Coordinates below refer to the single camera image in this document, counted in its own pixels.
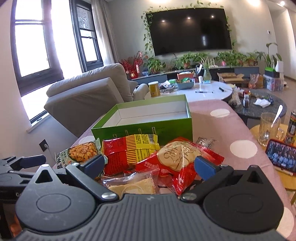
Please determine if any green yellow bean snack bag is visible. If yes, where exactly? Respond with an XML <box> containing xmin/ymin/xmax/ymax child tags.
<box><xmin>55</xmin><ymin>138</ymin><xmax>108</xmax><ymax>169</ymax></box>

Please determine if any red yellow striped snack bag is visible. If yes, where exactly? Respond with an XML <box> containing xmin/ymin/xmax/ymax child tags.
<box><xmin>101</xmin><ymin>134</ymin><xmax>160</xmax><ymax>176</ymax></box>

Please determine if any red round-cracker snack bag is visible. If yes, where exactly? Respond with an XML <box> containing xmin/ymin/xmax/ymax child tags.
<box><xmin>135</xmin><ymin>137</ymin><xmax>224</xmax><ymax>195</ymax></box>

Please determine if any clear pastry pack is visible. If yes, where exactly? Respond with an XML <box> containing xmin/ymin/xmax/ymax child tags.
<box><xmin>101</xmin><ymin>168</ymin><xmax>159</xmax><ymax>199</ymax></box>

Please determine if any small clear nut packet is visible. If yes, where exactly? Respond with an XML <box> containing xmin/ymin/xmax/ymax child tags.
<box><xmin>196</xmin><ymin>137</ymin><xmax>217</xmax><ymax>150</ymax></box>

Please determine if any beige sofa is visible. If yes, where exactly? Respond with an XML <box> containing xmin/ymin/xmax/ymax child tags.
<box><xmin>44</xmin><ymin>63</ymin><xmax>149</xmax><ymax>137</ymax></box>

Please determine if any green cardboard box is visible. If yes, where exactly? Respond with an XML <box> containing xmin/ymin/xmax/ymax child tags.
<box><xmin>91</xmin><ymin>95</ymin><xmax>193</xmax><ymax>146</ymax></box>

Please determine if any smartphone showing video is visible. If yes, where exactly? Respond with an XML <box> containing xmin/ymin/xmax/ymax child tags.
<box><xmin>265</xmin><ymin>140</ymin><xmax>295</xmax><ymax>175</ymax></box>

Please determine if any glass mug with spoon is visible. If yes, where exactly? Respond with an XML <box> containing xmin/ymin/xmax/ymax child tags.
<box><xmin>258</xmin><ymin>105</ymin><xmax>285</xmax><ymax>147</ymax></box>

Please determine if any dark marble round table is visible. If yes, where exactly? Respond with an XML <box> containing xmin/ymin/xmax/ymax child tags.
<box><xmin>232</xmin><ymin>89</ymin><xmax>287</xmax><ymax>122</ymax></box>

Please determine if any white oval coffee table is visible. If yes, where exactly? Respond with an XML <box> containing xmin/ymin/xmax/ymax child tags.
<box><xmin>159</xmin><ymin>81</ymin><xmax>233</xmax><ymax>102</ymax></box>

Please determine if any black yellow drink can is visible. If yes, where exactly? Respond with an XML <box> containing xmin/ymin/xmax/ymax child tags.
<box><xmin>284</xmin><ymin>110</ymin><xmax>296</xmax><ymax>145</ymax></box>

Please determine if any blue snack tray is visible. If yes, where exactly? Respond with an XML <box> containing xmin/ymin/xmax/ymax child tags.
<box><xmin>176</xmin><ymin>78</ymin><xmax>195</xmax><ymax>90</ymax></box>

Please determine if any open cardboard box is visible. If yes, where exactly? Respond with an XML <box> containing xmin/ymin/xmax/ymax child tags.
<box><xmin>217</xmin><ymin>72</ymin><xmax>244</xmax><ymax>84</ymax></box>

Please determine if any yellow canister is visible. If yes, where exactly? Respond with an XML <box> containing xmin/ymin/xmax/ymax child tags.
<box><xmin>148</xmin><ymin>81</ymin><xmax>161</xmax><ymax>97</ymax></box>

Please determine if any dark tv console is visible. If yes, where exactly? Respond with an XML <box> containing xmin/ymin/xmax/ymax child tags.
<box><xmin>131</xmin><ymin>66</ymin><xmax>260</xmax><ymax>85</ymax></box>

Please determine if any wall mounted black television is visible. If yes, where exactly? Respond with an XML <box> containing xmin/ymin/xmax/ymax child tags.
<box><xmin>145</xmin><ymin>8</ymin><xmax>232</xmax><ymax>56</ymax></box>

